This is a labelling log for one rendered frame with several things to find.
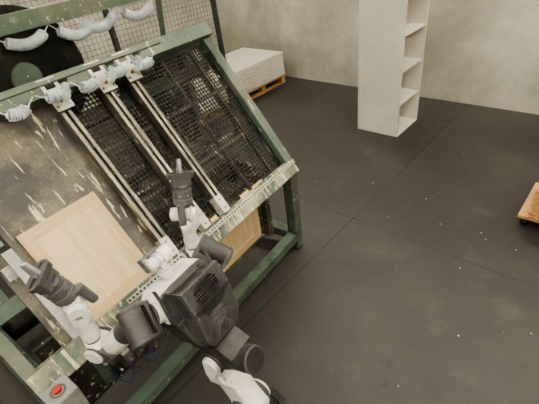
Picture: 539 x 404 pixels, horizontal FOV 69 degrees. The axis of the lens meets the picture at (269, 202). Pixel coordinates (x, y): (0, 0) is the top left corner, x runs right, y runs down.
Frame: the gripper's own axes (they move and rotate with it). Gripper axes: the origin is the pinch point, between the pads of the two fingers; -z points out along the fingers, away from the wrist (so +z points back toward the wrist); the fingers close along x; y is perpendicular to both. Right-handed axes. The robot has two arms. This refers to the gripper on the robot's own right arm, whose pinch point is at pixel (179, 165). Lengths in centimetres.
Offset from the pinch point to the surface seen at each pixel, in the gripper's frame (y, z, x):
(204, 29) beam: 134, -66, -52
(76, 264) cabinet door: 34, 53, 53
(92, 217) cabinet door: 49, 35, 42
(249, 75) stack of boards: 481, -20, -211
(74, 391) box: -18, 87, 58
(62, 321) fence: 16, 73, 62
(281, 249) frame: 102, 109, -94
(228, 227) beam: 60, 61, -37
